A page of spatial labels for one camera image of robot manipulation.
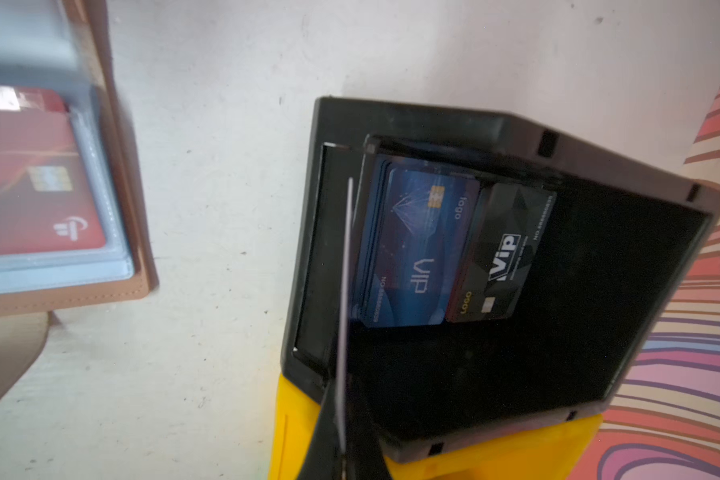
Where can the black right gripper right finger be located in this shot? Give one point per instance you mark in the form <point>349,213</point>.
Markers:
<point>363,458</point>

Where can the black VIP card in bin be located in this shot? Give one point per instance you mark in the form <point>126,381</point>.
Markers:
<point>506,231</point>

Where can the blue VIP credit card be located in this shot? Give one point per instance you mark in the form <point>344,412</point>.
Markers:
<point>343,324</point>

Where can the tan leather card holder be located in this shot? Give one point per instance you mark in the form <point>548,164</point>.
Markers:
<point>64,46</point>

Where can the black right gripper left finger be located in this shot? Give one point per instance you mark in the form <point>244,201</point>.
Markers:
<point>325,455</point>

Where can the yellow plastic bin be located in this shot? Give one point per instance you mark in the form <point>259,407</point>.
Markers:
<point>546,453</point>

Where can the red credit card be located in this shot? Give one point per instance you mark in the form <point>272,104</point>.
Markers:
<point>46,202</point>

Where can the black plastic bin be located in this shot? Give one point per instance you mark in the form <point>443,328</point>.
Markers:
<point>620,238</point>

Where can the blue VIP cards stack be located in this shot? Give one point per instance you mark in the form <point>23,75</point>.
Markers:
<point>415,232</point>

